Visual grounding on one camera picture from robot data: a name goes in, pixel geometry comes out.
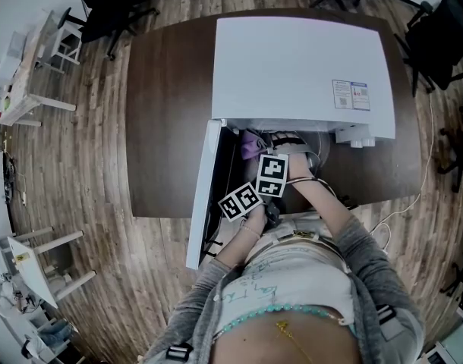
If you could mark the light wooden side table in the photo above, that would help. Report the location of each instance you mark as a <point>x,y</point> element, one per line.
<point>19,89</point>

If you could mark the black mesh office chair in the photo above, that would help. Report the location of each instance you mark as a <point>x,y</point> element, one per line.
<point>444,48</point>

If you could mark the person's left forearm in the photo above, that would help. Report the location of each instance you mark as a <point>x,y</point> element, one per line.
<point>239,248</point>

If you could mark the person's legs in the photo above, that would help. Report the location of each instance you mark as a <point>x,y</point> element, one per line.
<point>288,224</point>

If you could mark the person's right hand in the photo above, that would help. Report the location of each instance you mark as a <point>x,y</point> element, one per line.
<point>301,167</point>

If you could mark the person's right forearm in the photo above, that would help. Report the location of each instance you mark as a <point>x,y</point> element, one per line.
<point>322,207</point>

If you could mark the white microwave door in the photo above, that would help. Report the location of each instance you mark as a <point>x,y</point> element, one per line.
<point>201,203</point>

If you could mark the person's left hand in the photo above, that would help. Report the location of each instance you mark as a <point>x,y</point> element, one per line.
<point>257,216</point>

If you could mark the grey waste bin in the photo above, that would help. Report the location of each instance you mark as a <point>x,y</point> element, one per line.
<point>58,260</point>

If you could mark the grey knitted cardigan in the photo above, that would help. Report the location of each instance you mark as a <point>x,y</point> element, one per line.
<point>372,264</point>

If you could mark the purple cloth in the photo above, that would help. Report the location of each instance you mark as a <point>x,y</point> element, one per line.
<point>250,146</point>

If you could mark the dark wooden table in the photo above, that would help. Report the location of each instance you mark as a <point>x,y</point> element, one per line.
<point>163,127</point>

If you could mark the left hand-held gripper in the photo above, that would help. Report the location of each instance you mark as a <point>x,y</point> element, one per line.
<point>239,202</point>

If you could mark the white microwave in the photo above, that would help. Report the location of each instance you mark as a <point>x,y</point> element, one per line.
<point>292,70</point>

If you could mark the white stool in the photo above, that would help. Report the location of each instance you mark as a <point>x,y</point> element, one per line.
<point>64,38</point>

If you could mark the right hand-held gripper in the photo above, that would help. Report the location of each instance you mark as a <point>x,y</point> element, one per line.
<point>271,174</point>

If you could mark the black office chair with jacket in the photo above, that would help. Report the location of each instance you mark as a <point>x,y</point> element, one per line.
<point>106,10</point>

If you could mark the small white table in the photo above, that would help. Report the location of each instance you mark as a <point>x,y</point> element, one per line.
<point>30,267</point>

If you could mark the white printed shirt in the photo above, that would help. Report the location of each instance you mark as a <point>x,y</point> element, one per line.
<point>292,279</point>

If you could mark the thin gold bangle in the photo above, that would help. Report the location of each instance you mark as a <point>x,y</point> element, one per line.
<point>303,179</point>

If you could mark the person's chest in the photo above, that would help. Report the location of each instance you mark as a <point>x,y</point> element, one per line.
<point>262,349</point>

